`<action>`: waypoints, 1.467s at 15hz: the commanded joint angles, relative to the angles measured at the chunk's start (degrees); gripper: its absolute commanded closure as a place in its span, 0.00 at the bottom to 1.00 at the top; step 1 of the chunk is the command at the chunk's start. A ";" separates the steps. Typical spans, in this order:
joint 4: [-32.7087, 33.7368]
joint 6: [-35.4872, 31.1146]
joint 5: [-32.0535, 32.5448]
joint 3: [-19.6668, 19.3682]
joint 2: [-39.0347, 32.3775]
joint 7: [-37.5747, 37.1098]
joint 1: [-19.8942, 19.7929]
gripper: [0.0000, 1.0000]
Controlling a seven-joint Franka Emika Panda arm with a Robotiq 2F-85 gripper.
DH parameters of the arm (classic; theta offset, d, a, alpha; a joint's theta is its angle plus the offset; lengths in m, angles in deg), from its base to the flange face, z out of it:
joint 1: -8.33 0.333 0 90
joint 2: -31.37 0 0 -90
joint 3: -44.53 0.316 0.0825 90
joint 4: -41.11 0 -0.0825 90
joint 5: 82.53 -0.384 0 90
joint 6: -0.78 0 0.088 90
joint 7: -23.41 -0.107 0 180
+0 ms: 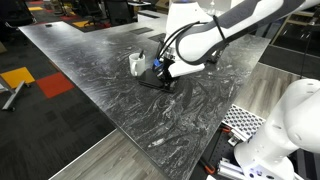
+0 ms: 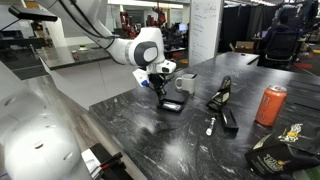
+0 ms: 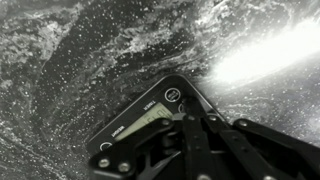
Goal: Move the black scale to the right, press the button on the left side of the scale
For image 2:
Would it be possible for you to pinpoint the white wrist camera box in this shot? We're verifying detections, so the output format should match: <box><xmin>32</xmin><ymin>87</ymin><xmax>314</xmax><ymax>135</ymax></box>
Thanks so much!
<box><xmin>132</xmin><ymin>67</ymin><xmax>151</xmax><ymax>89</ymax></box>

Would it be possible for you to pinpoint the red background robot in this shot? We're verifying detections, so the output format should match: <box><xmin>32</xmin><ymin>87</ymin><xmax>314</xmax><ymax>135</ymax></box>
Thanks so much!
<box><xmin>119</xmin><ymin>10</ymin><xmax>138</xmax><ymax>40</ymax></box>

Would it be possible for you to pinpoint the white marker pen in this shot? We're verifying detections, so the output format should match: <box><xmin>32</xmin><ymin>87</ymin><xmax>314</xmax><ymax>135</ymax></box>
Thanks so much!
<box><xmin>205</xmin><ymin>115</ymin><xmax>218</xmax><ymax>137</ymax></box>

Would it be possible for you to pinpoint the black digital kitchen scale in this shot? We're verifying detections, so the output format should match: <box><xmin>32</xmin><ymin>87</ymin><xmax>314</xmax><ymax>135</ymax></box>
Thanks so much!
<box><xmin>157</xmin><ymin>88</ymin><xmax>190</xmax><ymax>114</ymax></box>

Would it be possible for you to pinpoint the black office chair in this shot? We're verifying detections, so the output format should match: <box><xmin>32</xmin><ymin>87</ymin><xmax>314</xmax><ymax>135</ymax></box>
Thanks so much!
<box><xmin>262</xmin><ymin>31</ymin><xmax>301</xmax><ymax>70</ymax></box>

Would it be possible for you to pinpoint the white whiteboard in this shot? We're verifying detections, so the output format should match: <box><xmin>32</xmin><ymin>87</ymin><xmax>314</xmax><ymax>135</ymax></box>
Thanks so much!
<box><xmin>187</xmin><ymin>0</ymin><xmax>224</xmax><ymax>67</ymax></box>

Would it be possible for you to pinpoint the black and red device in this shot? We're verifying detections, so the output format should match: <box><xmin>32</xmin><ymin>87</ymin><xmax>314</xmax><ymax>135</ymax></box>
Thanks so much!
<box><xmin>81</xmin><ymin>142</ymin><xmax>135</xmax><ymax>180</ymax></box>

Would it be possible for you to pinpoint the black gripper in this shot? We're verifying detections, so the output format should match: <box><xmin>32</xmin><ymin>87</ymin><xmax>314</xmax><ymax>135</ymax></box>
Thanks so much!
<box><xmin>148</xmin><ymin>73</ymin><xmax>169</xmax><ymax>102</ymax></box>

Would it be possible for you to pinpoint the white ceramic mug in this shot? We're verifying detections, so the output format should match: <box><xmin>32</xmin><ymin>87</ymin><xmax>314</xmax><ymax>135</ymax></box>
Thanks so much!
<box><xmin>174</xmin><ymin>73</ymin><xmax>198</xmax><ymax>96</ymax></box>

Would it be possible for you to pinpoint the black bar stereo camera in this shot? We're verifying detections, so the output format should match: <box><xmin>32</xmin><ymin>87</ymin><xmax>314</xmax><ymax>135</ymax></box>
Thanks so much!
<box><xmin>7</xmin><ymin>5</ymin><xmax>59</xmax><ymax>23</ymax></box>

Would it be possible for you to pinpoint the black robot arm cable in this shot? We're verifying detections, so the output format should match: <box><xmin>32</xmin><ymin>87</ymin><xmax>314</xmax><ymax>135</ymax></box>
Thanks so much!
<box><xmin>57</xmin><ymin>0</ymin><xmax>117</xmax><ymax>42</ymax></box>

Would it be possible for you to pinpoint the computer monitor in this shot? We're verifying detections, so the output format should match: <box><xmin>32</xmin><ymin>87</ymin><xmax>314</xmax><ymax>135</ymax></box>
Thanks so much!
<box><xmin>177</xmin><ymin>22</ymin><xmax>189</xmax><ymax>34</ymax></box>

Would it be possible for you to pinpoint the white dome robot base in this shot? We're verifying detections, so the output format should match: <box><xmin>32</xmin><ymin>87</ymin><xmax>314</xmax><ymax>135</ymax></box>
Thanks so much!
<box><xmin>0</xmin><ymin>89</ymin><xmax>82</xmax><ymax>180</ymax></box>

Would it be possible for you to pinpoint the cardboard box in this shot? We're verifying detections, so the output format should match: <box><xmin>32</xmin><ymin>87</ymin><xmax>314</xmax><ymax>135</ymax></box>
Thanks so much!
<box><xmin>234</xmin><ymin>40</ymin><xmax>256</xmax><ymax>55</ymax></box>

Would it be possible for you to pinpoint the black oblong case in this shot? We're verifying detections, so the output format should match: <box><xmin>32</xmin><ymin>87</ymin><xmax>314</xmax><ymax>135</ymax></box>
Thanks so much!
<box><xmin>220</xmin><ymin>108</ymin><xmax>240</xmax><ymax>131</ymax></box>

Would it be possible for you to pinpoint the black flat table mat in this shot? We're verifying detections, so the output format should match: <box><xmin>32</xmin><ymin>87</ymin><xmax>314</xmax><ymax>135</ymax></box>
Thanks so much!
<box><xmin>287</xmin><ymin>79</ymin><xmax>320</xmax><ymax>112</ymax></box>

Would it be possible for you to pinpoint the seated person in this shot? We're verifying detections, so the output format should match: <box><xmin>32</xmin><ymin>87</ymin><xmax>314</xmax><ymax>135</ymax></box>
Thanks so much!
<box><xmin>261</xmin><ymin>12</ymin><xmax>303</xmax><ymax>51</ymax></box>

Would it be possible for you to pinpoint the small jar on counter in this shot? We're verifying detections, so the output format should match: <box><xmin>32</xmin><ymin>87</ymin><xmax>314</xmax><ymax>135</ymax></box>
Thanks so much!
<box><xmin>70</xmin><ymin>49</ymin><xmax>81</xmax><ymax>62</ymax></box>

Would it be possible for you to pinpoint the black printed snack bag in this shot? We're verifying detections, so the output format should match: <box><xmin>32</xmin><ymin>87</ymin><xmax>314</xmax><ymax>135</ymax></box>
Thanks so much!
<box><xmin>243</xmin><ymin>122</ymin><xmax>320</xmax><ymax>178</ymax></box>

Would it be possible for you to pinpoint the orange drink can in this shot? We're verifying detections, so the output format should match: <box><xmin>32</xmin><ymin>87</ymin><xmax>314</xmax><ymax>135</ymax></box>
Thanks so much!
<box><xmin>254</xmin><ymin>84</ymin><xmax>288</xmax><ymax>127</ymax></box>

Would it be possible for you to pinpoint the dark counter top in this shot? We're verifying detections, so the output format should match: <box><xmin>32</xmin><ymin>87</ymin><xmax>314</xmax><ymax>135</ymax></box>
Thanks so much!
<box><xmin>35</xmin><ymin>42</ymin><xmax>113</xmax><ymax>71</ymax></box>

